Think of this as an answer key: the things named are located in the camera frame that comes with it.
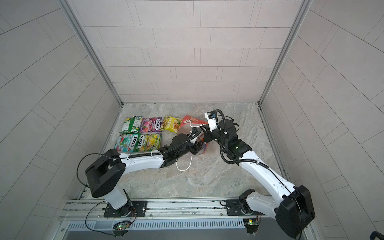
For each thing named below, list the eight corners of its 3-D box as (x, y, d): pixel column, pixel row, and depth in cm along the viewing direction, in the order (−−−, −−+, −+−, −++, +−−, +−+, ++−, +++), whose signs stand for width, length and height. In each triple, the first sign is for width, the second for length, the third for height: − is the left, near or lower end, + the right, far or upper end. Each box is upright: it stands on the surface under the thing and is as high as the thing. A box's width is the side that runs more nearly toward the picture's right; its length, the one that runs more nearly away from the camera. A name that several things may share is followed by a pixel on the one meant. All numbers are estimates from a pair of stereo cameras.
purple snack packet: (140, 132, 101) (138, 130, 99) (144, 119, 108) (143, 117, 106) (161, 132, 101) (160, 130, 99) (164, 119, 108) (163, 117, 106)
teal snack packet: (115, 152, 92) (112, 149, 89) (121, 136, 99) (119, 133, 96) (139, 152, 92) (138, 149, 89) (144, 136, 99) (142, 133, 96)
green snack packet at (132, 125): (120, 134, 100) (118, 131, 97) (127, 118, 109) (125, 115, 106) (140, 134, 100) (138, 131, 97) (145, 118, 109) (143, 115, 106)
